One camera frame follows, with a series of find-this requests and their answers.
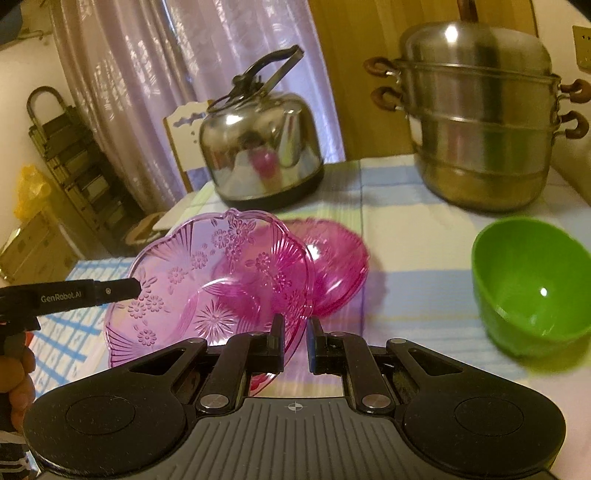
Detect green plastic bowl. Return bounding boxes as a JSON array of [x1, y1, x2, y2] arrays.
[[471, 217, 591, 360]]

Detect white stool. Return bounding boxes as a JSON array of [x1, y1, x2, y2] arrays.
[[126, 209, 197, 246]]

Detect sheer lilac curtain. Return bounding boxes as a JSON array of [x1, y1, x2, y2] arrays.
[[50, 0, 348, 214]]

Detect white chair backrest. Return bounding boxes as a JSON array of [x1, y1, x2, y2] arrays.
[[163, 99, 219, 193]]

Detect wooden door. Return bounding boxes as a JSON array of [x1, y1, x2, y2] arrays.
[[305, 0, 539, 163]]

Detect yellow plastic bag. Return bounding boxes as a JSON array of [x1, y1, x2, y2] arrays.
[[13, 165, 52, 220]]

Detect large pink flower-pattern plate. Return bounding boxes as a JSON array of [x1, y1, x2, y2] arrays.
[[103, 208, 315, 398]]

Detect blue grid cloth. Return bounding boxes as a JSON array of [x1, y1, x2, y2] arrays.
[[27, 257, 136, 398]]

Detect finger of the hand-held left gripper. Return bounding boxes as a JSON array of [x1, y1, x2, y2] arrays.
[[91, 277, 142, 305]]

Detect dark folding rack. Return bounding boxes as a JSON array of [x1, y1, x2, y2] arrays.
[[27, 87, 145, 252]]

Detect person's left hand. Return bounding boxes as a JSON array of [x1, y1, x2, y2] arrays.
[[0, 345, 37, 435]]

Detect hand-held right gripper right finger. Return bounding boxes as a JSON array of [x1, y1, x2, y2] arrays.
[[307, 317, 466, 415]]

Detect stainless steel kettle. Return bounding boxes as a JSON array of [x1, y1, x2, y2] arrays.
[[198, 45, 325, 209]]

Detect pink plastic bowl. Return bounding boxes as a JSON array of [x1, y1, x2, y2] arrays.
[[259, 219, 371, 318]]

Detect checkered pastel tablecloth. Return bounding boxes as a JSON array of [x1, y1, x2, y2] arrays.
[[28, 152, 591, 416]]

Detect wall socket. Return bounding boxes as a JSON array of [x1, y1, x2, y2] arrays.
[[571, 25, 591, 73]]

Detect stainless steel steamer pot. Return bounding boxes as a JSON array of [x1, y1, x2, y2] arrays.
[[364, 20, 591, 214]]

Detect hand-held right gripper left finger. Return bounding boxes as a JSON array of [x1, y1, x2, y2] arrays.
[[111, 314, 284, 416]]

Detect cardboard box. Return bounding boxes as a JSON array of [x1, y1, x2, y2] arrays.
[[0, 211, 80, 283]]

